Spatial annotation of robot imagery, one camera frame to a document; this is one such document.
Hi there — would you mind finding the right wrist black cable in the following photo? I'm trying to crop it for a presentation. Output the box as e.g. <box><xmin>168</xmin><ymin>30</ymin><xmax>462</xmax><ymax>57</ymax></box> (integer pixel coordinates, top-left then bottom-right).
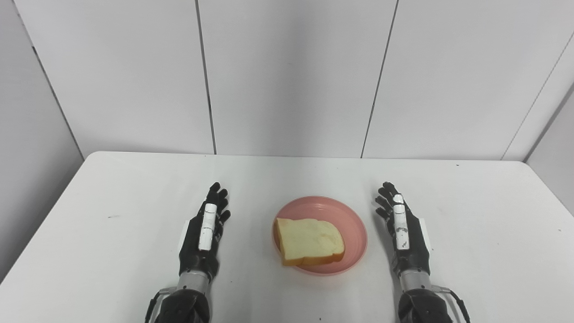
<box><xmin>432</xmin><ymin>284</ymin><xmax>472</xmax><ymax>323</ymax></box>

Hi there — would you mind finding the slice of white bread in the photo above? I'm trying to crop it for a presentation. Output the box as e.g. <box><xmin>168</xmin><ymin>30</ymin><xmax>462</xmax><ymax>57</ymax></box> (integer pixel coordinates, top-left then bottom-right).
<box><xmin>274</xmin><ymin>217</ymin><xmax>346</xmax><ymax>267</ymax></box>

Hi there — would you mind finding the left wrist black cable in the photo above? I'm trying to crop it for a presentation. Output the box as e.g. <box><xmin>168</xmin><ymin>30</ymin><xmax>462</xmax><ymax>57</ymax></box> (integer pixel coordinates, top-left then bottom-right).
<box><xmin>144</xmin><ymin>286</ymin><xmax>175</xmax><ymax>323</ymax></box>

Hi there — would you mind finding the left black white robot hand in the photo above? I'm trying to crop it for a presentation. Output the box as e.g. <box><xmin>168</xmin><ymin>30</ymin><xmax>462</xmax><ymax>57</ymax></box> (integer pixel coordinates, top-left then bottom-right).
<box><xmin>178</xmin><ymin>182</ymin><xmax>232</xmax><ymax>281</ymax></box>

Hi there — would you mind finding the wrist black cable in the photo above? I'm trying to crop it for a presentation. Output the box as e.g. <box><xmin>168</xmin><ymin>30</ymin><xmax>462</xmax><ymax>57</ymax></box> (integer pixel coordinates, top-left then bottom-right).
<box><xmin>432</xmin><ymin>284</ymin><xmax>472</xmax><ymax>323</ymax></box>
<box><xmin>144</xmin><ymin>286</ymin><xmax>175</xmax><ymax>323</ymax></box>

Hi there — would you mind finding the pink round plate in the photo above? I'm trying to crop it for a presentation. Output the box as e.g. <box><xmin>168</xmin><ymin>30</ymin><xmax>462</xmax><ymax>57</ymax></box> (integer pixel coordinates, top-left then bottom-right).
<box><xmin>272</xmin><ymin>195</ymin><xmax>369</xmax><ymax>276</ymax></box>

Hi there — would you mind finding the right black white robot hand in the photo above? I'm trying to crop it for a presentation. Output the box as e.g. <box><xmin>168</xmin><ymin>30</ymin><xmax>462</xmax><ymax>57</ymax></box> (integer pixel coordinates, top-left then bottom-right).
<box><xmin>374</xmin><ymin>181</ymin><xmax>432</xmax><ymax>277</ymax></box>

